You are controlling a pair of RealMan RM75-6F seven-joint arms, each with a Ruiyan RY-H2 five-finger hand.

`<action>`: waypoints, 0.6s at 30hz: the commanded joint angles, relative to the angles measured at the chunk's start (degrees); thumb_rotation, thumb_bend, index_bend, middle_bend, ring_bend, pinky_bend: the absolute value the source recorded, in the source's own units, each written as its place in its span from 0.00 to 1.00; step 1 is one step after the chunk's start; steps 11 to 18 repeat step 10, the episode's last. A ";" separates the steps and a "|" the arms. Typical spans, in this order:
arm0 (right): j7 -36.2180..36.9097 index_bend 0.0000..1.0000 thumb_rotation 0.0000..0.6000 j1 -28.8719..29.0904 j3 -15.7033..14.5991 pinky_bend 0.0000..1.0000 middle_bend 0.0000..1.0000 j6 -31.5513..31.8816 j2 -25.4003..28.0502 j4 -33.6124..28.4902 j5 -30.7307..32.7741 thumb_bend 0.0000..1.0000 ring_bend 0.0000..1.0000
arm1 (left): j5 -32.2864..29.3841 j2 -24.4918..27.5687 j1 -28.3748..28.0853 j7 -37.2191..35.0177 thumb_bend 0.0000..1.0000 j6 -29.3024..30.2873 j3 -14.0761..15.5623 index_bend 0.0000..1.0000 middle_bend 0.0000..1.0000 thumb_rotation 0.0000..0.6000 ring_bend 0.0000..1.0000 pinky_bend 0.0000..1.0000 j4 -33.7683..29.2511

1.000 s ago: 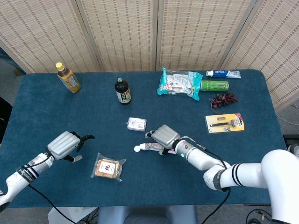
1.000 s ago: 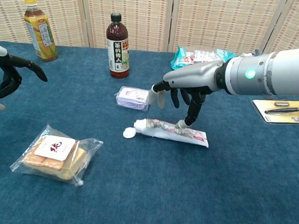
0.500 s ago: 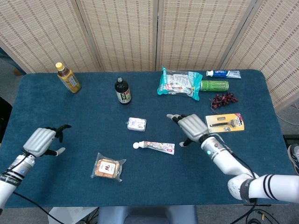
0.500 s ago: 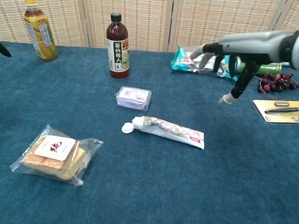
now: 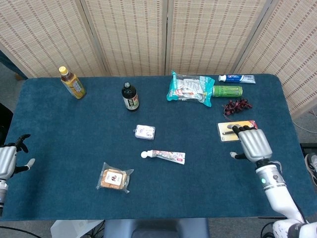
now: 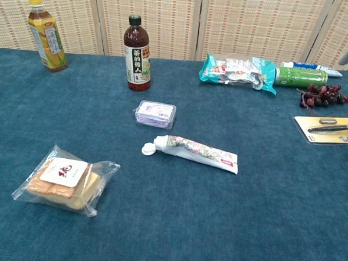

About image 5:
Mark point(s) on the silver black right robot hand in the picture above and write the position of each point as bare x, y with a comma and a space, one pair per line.
255, 145

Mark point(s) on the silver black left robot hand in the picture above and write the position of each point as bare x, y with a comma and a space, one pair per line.
6, 161

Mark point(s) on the floral print toothpaste tube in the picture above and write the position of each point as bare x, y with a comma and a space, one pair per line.
166, 155

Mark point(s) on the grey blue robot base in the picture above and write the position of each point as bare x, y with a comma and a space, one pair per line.
156, 228

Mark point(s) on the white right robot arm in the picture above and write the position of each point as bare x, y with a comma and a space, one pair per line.
277, 188

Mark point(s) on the blue white toothpaste tube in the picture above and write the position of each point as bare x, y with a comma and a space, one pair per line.
239, 78

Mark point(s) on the razor in yellow blister pack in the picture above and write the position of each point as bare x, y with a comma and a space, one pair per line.
226, 134

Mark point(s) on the dark red grape bunch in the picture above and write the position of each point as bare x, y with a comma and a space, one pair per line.
236, 105

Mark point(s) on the black floor box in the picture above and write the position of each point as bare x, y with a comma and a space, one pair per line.
308, 148

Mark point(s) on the green drink can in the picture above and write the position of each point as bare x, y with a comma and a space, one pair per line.
227, 91

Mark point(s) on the grey sneaker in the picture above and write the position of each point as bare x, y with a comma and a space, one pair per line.
312, 166

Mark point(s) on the blue table carpet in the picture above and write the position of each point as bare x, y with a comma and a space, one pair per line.
74, 136

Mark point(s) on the teal snack bag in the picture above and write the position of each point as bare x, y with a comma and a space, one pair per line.
188, 88

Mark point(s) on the white box under table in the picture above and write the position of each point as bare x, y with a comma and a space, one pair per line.
71, 229

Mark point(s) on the yellow capped tea bottle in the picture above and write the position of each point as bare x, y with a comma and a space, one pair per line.
74, 86

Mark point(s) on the bagged sliced cake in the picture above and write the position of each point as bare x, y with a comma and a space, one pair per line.
114, 178

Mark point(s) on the small white packet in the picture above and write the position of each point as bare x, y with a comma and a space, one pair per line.
144, 132

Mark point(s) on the black capped dark tea bottle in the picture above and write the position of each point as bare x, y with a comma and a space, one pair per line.
130, 99

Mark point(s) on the bamboo folding screen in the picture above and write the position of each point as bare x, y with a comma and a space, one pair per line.
138, 37

